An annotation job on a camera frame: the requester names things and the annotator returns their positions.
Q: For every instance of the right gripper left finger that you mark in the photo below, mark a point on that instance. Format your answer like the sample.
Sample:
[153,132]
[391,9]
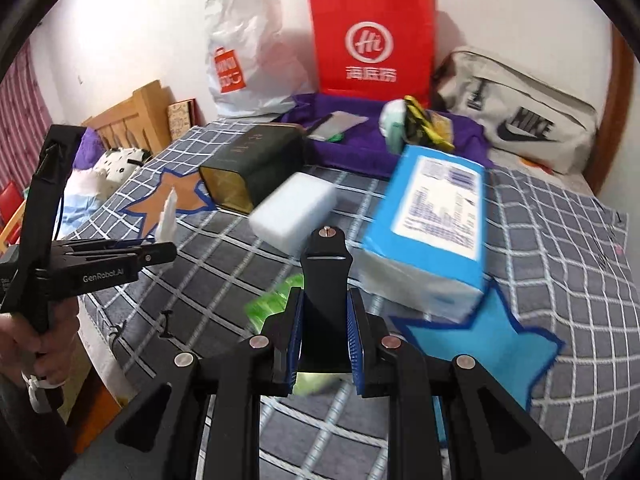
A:
[198,418]

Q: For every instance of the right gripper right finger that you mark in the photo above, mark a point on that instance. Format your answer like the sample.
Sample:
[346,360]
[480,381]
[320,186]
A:
[446,419]

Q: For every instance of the white tissue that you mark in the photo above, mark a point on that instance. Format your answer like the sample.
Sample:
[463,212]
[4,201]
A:
[167,224]

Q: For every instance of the blue tissue pack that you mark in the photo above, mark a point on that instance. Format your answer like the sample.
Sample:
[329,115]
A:
[425,246]

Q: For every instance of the green plastic snack packet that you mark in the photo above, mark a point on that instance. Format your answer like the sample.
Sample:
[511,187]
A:
[267,314]

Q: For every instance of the dark green tea tin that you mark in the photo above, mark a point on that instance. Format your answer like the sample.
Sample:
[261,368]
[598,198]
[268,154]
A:
[242,173]

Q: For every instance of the white foam block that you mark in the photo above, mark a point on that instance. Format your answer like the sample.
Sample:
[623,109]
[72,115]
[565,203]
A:
[287,217]

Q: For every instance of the yellow adidas pouch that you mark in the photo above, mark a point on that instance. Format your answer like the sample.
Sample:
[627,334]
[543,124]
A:
[426,128]

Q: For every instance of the clear zip bag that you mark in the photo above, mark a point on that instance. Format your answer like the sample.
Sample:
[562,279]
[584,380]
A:
[333,127]

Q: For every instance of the person's left hand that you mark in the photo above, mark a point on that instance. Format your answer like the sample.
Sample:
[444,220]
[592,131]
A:
[48,356]

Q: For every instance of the pastel striped blanket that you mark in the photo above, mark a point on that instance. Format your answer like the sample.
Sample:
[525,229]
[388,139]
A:
[84,194]

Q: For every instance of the white spotted pillow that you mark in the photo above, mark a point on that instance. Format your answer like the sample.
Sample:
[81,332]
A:
[116,166]

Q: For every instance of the purple plush toy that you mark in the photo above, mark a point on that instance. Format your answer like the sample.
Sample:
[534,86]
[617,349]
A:
[90,150]

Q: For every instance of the striped pink curtain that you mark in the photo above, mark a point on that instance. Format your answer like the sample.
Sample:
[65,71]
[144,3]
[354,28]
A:
[24,121]

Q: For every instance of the wooden headboard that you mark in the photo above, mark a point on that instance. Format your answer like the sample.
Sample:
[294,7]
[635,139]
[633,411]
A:
[137,122]

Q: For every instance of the patterned gift box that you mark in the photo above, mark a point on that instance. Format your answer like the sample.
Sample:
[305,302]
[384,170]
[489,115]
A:
[182,116]

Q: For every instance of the purple fleece cloth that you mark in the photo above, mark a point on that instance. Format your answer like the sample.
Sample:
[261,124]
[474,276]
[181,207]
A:
[363,149]

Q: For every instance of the white Miniso plastic bag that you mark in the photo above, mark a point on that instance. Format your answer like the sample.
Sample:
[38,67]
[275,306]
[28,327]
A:
[250,70]

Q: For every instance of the grey Nike waist bag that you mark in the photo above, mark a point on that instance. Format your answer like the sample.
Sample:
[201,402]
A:
[521,113]

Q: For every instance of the red paper shopping bag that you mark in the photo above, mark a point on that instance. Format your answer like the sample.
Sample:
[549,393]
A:
[378,50]

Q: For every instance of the brown wooden door frame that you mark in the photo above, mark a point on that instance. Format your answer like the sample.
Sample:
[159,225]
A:
[615,113]

